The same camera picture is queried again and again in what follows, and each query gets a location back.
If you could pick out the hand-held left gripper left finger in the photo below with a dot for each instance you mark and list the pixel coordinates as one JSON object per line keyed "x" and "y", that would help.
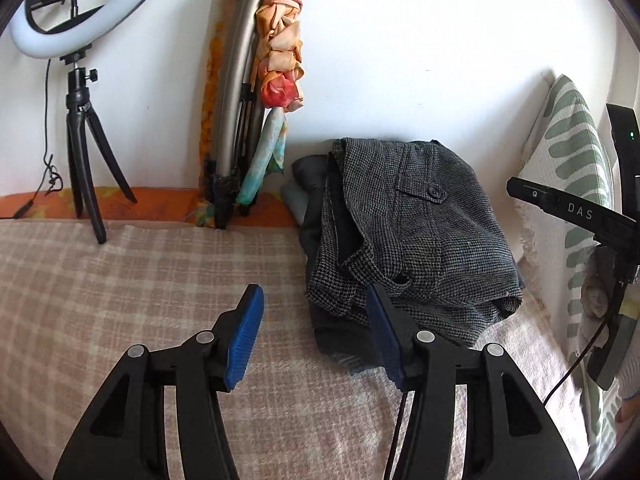
{"x": 245, "y": 335}

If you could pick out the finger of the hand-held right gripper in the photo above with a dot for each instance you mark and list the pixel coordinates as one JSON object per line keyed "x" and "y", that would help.
{"x": 550, "y": 200}

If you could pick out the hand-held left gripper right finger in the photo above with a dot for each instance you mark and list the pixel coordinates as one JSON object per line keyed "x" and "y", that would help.
{"x": 385, "y": 330}

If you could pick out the grey houndstooth pants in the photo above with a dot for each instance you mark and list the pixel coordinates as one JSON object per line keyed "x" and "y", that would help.
{"x": 425, "y": 240}

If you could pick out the dark grey folded garment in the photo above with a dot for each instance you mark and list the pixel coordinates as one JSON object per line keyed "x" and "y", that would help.
{"x": 345, "y": 340}

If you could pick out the green and white pillow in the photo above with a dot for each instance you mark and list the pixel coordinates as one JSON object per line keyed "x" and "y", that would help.
{"x": 565, "y": 125}

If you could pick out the beige checked blanket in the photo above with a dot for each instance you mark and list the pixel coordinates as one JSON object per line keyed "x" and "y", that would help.
{"x": 150, "y": 285}

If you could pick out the orange patterned bed sheet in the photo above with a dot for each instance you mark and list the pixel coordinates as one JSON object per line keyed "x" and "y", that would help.
{"x": 160, "y": 200}

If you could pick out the small black tripod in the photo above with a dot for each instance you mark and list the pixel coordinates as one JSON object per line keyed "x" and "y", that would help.
{"x": 80, "y": 135}

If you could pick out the black gooseneck phone holder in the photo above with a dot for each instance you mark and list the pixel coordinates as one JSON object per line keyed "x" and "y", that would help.
{"x": 72, "y": 0}

